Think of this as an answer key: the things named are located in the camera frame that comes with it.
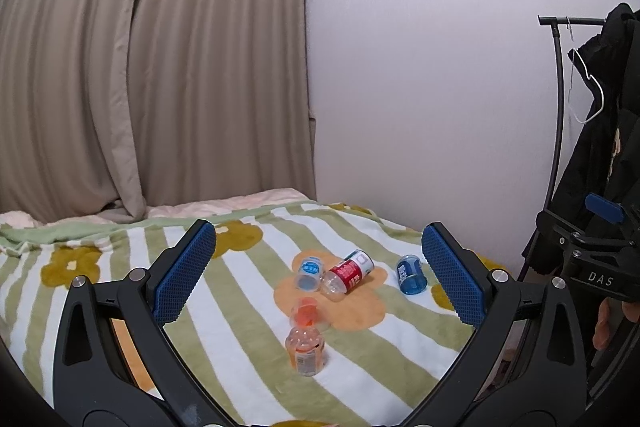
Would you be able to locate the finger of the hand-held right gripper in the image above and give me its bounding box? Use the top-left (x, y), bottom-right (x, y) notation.
top-left (585, 192), bottom-right (640, 253)
top-left (535, 208), bottom-right (593, 255)

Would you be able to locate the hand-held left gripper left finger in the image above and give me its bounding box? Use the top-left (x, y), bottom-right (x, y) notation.
top-left (52, 219), bottom-right (222, 427)

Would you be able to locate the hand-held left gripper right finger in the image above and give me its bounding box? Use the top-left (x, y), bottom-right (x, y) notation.
top-left (410, 222), bottom-right (589, 427)

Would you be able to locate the blue plastic cup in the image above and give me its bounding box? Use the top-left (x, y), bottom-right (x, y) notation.
top-left (395, 255), bottom-right (429, 296)

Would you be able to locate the clear cup red label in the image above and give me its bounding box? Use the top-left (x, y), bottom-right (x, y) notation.
top-left (320, 250), bottom-right (376, 303)

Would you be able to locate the clear cup light blue label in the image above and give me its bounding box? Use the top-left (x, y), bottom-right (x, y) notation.
top-left (295, 256), bottom-right (325, 292)

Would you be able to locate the clear cup orange label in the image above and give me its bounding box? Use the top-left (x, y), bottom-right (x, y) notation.
top-left (285, 326), bottom-right (327, 377)

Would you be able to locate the person's right hand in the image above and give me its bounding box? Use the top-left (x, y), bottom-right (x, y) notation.
top-left (593, 296), bottom-right (640, 351)

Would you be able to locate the black jacket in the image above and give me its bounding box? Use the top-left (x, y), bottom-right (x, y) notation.
top-left (522, 2), bottom-right (640, 279)

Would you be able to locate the green striped flower blanket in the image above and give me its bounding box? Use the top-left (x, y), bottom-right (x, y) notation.
top-left (0, 202), bottom-right (512, 427)

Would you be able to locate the cream bed sheet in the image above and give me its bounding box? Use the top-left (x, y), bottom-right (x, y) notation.
top-left (0, 188), bottom-right (321, 229)

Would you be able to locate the black metal coat rack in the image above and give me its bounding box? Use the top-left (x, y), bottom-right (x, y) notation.
top-left (519, 14), bottom-right (613, 279)

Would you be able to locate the beige curtain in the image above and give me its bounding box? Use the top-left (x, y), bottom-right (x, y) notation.
top-left (0, 0), bottom-right (319, 226)

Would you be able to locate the white wire hanger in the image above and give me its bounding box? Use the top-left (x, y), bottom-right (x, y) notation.
top-left (566, 19), bottom-right (609, 124)

